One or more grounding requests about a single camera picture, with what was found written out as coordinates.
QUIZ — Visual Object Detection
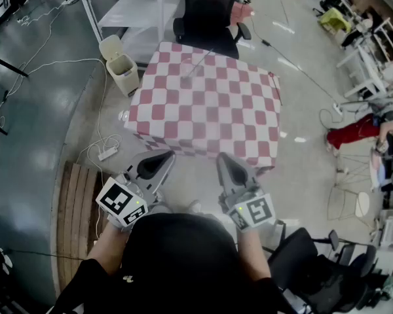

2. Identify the thin metal stirring rod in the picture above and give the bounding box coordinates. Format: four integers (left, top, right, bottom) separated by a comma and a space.
186, 48, 215, 79

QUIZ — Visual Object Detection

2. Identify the gold wire stool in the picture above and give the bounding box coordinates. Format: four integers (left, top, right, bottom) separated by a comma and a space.
326, 154, 383, 230

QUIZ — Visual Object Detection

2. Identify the wooden slat board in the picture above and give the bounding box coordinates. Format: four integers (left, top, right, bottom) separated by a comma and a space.
56, 161, 103, 292

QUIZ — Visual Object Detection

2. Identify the white cable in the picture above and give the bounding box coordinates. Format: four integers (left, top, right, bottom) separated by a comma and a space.
0, 0, 122, 176

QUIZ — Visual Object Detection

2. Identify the thin rod with red tip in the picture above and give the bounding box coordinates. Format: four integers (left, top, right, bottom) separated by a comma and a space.
267, 71, 284, 107

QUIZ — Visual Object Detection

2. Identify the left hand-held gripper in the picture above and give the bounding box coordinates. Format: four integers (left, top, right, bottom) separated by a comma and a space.
95, 148, 177, 232

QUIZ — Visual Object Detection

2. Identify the black table frame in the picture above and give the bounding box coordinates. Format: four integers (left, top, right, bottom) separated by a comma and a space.
0, 51, 30, 136

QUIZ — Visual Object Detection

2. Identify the black power cable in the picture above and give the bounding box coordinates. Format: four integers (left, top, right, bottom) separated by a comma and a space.
250, 18, 343, 106

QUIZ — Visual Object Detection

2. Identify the red white checkered tablecloth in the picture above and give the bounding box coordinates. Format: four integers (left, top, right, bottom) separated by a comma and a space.
124, 41, 282, 173

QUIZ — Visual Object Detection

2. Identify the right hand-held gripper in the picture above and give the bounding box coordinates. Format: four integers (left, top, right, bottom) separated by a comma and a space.
215, 152, 276, 234

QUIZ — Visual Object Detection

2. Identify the beige trash bin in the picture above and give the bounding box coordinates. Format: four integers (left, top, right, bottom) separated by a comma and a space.
98, 34, 141, 98

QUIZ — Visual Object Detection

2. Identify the white desk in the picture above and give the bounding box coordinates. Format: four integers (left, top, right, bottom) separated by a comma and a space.
335, 43, 392, 99

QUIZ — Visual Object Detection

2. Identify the person's right forearm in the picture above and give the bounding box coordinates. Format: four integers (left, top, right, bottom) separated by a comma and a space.
236, 226, 272, 281

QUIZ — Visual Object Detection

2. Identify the person's black shirt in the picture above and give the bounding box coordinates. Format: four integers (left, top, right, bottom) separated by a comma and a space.
51, 211, 291, 314

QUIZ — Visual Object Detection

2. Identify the white metal shelf rack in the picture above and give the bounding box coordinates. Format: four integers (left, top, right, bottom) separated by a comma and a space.
74, 0, 185, 69

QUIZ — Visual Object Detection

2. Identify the person's left forearm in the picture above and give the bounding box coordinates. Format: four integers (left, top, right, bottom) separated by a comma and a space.
86, 220, 134, 277

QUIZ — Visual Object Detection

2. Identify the yellow-green chair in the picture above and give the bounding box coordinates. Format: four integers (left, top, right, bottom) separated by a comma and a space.
318, 7, 352, 35

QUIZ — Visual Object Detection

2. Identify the red cloth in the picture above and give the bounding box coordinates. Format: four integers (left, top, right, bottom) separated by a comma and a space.
231, 1, 255, 25

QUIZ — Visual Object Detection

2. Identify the black office chair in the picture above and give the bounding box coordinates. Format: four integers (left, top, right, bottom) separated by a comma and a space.
264, 226, 391, 314
172, 0, 252, 60

